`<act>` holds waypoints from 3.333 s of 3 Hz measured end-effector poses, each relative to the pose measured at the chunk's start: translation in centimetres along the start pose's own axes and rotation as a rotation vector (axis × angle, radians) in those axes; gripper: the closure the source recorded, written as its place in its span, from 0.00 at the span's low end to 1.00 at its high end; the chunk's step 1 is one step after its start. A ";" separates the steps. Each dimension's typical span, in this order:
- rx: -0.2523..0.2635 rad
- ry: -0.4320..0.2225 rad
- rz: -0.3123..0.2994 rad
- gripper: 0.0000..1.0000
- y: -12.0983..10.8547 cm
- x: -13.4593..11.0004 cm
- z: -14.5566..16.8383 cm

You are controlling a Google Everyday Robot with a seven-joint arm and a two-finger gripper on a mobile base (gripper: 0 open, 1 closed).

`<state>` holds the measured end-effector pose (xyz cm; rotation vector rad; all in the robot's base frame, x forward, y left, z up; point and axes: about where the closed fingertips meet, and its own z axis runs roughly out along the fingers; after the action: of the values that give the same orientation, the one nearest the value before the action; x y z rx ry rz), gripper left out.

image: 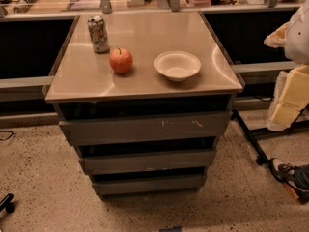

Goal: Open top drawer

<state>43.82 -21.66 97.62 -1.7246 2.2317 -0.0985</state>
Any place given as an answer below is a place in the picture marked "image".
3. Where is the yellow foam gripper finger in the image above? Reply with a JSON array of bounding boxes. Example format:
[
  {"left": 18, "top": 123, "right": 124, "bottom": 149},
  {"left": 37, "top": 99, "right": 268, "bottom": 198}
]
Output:
[{"left": 269, "top": 65, "right": 309, "bottom": 127}]

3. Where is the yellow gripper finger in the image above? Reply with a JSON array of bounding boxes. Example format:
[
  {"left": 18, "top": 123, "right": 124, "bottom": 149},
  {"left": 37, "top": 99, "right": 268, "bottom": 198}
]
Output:
[{"left": 264, "top": 23, "right": 287, "bottom": 48}]

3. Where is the grey drawer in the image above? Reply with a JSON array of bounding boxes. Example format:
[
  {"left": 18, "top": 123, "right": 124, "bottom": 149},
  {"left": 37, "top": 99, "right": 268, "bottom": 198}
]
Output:
[
  {"left": 79, "top": 148, "right": 216, "bottom": 175},
  {"left": 92, "top": 174, "right": 207, "bottom": 196},
  {"left": 60, "top": 111, "right": 231, "bottom": 146}
]

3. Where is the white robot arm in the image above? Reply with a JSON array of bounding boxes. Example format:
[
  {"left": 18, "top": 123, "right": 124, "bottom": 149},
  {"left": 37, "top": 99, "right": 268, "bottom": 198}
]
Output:
[{"left": 264, "top": 0, "right": 309, "bottom": 131}]

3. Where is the grey drawer cabinet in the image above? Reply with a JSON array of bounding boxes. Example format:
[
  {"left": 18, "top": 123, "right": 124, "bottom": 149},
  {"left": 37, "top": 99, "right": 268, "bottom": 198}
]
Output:
[{"left": 45, "top": 12, "right": 242, "bottom": 183}]

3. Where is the black stand leg with wheel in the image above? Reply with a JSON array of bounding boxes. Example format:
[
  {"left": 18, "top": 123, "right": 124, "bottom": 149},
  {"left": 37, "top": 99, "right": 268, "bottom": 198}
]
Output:
[{"left": 231, "top": 109, "right": 309, "bottom": 165}]

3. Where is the orange black sneaker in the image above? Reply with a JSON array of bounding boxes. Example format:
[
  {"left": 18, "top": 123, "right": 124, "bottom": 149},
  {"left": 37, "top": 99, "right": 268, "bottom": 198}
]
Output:
[{"left": 268, "top": 158, "right": 309, "bottom": 205}]

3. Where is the white bowl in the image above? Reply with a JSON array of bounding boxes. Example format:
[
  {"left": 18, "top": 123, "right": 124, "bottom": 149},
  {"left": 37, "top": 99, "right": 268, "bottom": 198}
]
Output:
[{"left": 154, "top": 51, "right": 201, "bottom": 82}]

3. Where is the red apple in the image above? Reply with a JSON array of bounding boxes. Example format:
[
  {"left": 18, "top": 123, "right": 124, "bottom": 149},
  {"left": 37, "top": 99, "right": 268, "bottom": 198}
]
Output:
[{"left": 109, "top": 48, "right": 133, "bottom": 73}]

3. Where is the crushed soda can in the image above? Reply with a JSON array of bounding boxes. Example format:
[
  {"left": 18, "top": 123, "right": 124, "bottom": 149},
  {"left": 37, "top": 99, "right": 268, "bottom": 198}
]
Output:
[{"left": 87, "top": 15, "right": 109, "bottom": 53}]

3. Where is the black chair caster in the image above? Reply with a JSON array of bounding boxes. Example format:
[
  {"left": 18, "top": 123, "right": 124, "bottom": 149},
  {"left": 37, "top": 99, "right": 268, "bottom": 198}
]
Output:
[{"left": 0, "top": 193, "right": 15, "bottom": 214}]

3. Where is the black floor cable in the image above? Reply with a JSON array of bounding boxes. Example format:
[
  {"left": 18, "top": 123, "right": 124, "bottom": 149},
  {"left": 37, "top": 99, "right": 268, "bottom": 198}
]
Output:
[{"left": 0, "top": 130, "right": 15, "bottom": 142}]

